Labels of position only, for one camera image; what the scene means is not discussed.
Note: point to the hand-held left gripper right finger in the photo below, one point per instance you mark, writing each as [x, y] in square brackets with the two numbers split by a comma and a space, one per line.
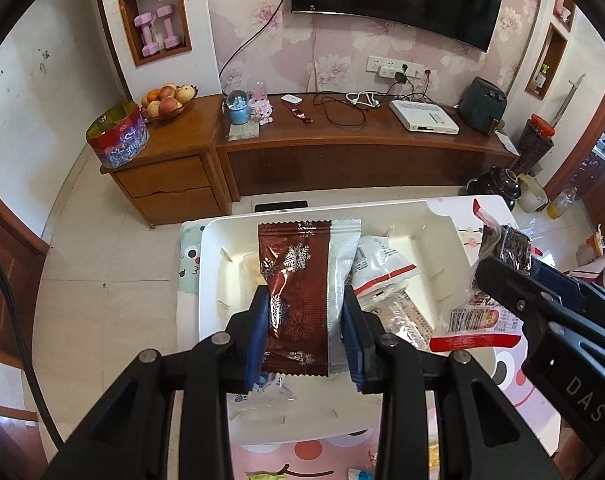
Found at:
[352, 345]

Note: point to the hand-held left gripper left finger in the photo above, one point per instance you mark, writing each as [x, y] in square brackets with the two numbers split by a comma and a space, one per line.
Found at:
[260, 330]

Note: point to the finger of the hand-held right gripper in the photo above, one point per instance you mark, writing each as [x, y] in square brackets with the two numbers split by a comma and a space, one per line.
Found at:
[557, 277]
[512, 290]

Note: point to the dark cake packet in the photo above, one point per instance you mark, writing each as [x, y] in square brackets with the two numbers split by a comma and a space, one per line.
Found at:
[507, 242]

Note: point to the large clear biscuit packet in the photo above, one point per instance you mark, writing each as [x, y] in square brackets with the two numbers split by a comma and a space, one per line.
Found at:
[402, 320]

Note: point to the brown snowflake snack packet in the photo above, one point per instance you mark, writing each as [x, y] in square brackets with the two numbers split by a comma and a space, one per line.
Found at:
[297, 285]

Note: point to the white plastic bin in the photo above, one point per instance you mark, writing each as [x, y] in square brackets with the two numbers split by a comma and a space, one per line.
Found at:
[212, 270]

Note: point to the white red-edged snack packet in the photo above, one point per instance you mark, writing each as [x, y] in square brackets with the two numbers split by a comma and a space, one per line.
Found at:
[382, 265]

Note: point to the red trimmed white cloth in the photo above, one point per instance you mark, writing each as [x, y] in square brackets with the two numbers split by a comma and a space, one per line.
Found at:
[602, 260]

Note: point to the yellow liquid bottle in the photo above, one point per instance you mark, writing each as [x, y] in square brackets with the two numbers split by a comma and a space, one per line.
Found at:
[561, 205]

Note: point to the white plastic pitcher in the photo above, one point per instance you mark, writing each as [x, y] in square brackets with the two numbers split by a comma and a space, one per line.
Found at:
[532, 195]

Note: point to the wooden sideboard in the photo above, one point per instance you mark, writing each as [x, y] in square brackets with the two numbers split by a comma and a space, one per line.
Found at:
[602, 195]

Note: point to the dark ceramic pot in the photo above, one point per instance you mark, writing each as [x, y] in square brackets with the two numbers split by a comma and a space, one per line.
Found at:
[495, 187]

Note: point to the dark jar with red lid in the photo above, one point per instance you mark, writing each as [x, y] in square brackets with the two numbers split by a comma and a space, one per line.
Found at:
[532, 145]

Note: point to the wooden side cabinet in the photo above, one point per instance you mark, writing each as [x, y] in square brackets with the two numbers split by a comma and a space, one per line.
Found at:
[172, 180]

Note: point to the wooden television stand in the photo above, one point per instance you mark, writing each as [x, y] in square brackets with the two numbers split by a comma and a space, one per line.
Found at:
[342, 160]

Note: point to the dark green air fryer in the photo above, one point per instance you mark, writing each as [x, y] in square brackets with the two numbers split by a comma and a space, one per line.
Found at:
[482, 105]

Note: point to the white set-top box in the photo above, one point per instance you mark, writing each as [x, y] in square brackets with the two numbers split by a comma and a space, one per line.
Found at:
[422, 117]

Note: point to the pink toy figure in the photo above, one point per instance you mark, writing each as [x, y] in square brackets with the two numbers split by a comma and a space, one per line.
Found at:
[262, 107]

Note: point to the blue snow globe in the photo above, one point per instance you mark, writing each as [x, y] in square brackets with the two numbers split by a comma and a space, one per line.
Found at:
[238, 107]

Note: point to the small white device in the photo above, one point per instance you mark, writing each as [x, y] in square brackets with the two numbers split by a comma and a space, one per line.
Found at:
[291, 100]

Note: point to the red blue round tin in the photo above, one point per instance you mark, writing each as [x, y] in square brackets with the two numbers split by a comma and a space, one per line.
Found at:
[117, 135]

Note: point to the fruit bowl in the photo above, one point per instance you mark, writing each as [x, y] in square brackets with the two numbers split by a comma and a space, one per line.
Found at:
[167, 102]

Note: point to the brown wooden door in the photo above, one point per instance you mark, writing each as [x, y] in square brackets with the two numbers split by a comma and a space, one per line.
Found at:
[2, 270]

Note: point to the white wall socket strip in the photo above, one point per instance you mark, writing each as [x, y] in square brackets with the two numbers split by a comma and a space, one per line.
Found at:
[387, 67]

